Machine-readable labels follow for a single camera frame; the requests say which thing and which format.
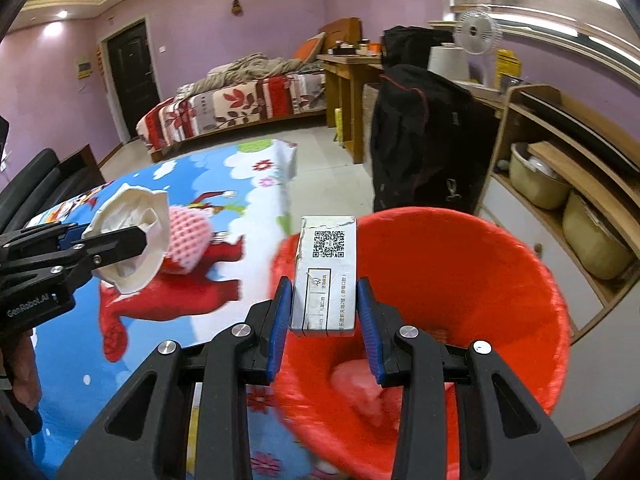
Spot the small grey white carton box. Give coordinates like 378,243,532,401
289,215,358,337

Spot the pink foam fruit net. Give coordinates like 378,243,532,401
159,205,217,275

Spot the beige plastic basin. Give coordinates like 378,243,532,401
562,191,636,281
509,142,573,211

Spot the wooden headboard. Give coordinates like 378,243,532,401
319,17,362,51

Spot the orange pillow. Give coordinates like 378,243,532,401
292,32,327,63

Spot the bed with red floral blanket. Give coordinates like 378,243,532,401
136,71,328,163

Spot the black backpack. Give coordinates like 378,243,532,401
381,25,456,68

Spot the dark wooden side table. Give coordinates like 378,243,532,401
57,144,106,186

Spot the wooden desk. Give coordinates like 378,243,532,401
316,52,385,164

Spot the wooden shelf cabinet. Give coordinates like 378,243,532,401
475,84,640,441

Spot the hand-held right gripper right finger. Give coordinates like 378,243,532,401
355,276,586,480

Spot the yellow box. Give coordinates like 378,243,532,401
495,49,522,81

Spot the red lined trash bin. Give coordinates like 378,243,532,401
270,207,572,480

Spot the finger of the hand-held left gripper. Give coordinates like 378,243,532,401
0,222,88,262
30,226,149,291

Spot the black bag with red trim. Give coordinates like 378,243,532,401
370,64,501,216

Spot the dark brown door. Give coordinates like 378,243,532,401
106,20,162,141

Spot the row of small bottles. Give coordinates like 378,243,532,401
330,39,383,56

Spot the white desk fan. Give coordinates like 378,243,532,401
454,9,503,87

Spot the blue cartoon printed bedsheet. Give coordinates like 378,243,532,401
25,139,326,480

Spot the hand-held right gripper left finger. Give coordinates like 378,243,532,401
52,276,293,480

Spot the black sofa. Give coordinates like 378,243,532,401
0,147,63,233

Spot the beige quilt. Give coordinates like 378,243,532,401
175,52,321,96

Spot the white paper roll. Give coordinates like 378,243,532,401
427,45,471,81

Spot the person's left hand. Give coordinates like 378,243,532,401
0,330,43,411

